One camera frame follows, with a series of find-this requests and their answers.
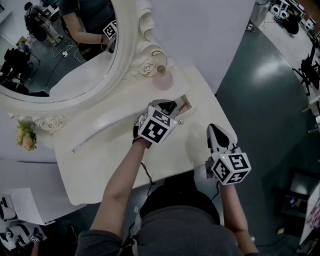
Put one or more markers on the white side cabinet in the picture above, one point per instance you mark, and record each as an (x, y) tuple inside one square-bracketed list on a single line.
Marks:
[(32, 205)]

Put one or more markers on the white ornate oval mirror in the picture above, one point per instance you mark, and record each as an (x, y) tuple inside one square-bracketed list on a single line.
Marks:
[(125, 50)]

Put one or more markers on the person's left forearm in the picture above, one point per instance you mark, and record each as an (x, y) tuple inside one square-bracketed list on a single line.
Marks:
[(120, 190)]

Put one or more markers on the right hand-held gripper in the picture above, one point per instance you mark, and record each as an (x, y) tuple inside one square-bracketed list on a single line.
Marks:
[(232, 168)]

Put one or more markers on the person's black trousers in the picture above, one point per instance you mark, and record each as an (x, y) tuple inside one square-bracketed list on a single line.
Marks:
[(175, 197)]

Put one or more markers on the black office chair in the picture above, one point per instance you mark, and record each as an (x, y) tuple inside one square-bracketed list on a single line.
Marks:
[(307, 72)]

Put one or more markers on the person's right forearm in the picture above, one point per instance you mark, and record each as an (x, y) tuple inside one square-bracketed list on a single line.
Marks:
[(232, 212)]

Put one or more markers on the black metal frame stand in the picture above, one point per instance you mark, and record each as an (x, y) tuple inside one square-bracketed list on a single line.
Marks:
[(300, 170)]

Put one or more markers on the yellow artificial flower bouquet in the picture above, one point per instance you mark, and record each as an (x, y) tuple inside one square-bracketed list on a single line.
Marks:
[(26, 136)]

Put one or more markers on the person's grey shirt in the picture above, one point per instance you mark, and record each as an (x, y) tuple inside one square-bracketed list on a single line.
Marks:
[(175, 232)]

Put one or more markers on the pink corked perfume bottle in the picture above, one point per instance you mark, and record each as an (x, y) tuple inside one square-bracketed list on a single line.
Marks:
[(162, 78)]

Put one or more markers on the white black headset device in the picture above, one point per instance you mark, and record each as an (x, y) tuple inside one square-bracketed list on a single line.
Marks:
[(17, 236), (6, 207)]

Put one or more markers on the pink checkered cloth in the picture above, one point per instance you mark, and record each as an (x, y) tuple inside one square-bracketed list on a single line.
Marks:
[(313, 215)]

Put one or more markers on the white dressing table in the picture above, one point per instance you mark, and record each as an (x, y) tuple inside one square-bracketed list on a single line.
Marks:
[(175, 155)]

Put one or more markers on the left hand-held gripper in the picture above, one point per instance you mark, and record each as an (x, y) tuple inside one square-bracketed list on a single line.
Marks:
[(152, 130)]

